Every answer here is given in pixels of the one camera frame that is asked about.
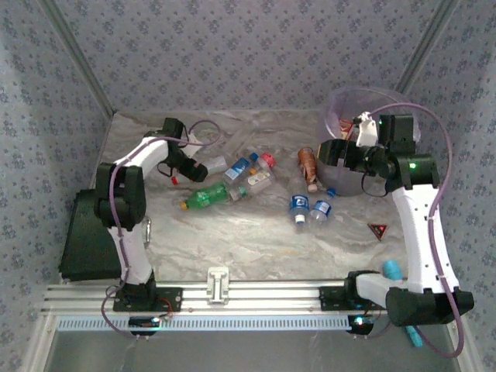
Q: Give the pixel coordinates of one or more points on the small black controller board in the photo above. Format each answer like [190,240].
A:
[145,323]
[360,323]

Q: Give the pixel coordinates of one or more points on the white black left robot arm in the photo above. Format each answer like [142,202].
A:
[129,255]

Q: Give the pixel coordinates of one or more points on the clear bottle yellow white label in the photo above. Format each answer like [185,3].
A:
[259,179]

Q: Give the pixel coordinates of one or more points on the grey metal frame bar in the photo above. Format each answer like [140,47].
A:
[467,360]
[40,345]
[77,58]
[426,42]

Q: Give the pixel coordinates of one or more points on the black box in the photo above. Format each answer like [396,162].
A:
[81,240]

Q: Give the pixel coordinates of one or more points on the Fiji bottle blue cap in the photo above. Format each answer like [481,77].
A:
[236,170]

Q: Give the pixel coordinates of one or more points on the black red triangle sticker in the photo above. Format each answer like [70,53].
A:
[377,230]

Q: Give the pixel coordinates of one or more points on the brown label bottle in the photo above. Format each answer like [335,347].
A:
[307,162]

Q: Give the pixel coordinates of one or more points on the silver metal hook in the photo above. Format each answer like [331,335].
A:
[147,232]

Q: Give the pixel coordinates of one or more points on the aluminium extrusion rail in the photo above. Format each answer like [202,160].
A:
[263,296]

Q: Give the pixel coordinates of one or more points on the white plastic bracket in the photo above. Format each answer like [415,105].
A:
[218,286]

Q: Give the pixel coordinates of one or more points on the clear bottle green cap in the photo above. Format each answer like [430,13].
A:
[238,192]

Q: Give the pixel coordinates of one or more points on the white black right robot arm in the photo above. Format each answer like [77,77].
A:
[422,240]

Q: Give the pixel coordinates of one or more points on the mesh bin with purple bag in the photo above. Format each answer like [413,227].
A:
[337,182]

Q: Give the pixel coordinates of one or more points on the clear wide plastic bottle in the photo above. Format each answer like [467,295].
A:
[216,164]

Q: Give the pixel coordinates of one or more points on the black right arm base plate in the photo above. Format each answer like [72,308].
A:
[333,300]

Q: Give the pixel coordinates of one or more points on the clear bottle red cap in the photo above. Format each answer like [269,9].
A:
[267,159]

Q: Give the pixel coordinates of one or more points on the transparent plastic bottle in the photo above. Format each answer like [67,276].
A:
[240,141]

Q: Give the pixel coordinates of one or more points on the green bottle yellow cap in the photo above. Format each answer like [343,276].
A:
[205,197]

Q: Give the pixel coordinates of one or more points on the teal marker pen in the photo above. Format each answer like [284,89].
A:
[392,269]

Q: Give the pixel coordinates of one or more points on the blue label bottle white cap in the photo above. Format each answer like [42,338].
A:
[298,203]

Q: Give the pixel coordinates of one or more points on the small crushed blue label bottle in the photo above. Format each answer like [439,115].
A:
[321,209]

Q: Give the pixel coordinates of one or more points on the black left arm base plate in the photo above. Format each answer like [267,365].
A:
[168,300]

